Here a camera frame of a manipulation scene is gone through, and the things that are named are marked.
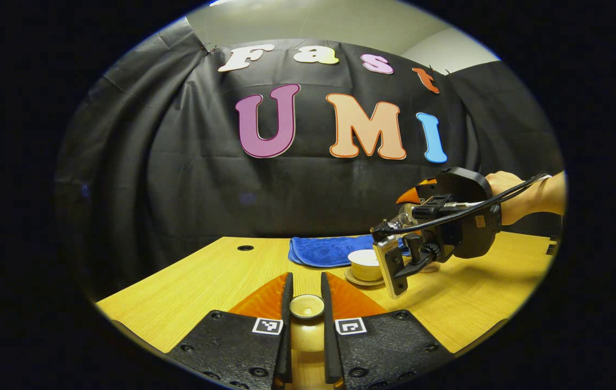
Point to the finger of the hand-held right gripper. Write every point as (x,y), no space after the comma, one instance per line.
(411,196)

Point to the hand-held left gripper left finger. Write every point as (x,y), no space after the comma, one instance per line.
(287,336)

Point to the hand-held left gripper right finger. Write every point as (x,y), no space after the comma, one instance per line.
(327,336)

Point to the blue folded towel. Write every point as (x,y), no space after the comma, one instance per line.
(324,250)

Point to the black backdrop cloth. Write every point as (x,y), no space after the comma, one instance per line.
(178,189)

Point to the cream ceramic saucer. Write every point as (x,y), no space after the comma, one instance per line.
(359,281)

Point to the cream ceramic teacup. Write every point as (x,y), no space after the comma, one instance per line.
(365,265)

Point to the cream teacup lid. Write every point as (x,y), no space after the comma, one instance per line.
(307,306)

